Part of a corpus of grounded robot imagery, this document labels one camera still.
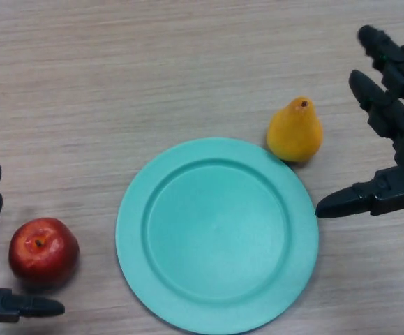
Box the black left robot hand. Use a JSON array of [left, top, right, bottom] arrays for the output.
[[0, 163, 66, 324]]

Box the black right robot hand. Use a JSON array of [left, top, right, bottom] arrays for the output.
[[315, 24, 404, 220]]

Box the red apple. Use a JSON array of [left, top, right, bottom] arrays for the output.
[[8, 217, 81, 290]]

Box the green round plate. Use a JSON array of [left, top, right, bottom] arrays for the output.
[[115, 137, 320, 335]]

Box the yellow pear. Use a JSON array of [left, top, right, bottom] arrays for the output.
[[266, 96, 324, 163]]

